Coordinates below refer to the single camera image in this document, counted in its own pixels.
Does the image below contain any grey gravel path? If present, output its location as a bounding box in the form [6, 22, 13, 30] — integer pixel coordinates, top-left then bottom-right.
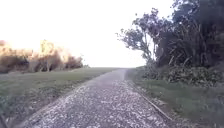
[14, 68, 178, 128]

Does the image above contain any sunlit row of trees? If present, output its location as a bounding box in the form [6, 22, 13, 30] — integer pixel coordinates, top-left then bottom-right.
[0, 39, 85, 75]

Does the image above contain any grass field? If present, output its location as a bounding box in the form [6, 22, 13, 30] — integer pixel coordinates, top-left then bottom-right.
[0, 67, 119, 128]

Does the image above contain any dark wood of trees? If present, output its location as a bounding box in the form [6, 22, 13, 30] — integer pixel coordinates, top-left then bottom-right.
[117, 0, 224, 88]

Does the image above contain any grass verge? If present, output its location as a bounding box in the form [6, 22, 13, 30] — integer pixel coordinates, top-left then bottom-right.
[125, 68, 224, 128]

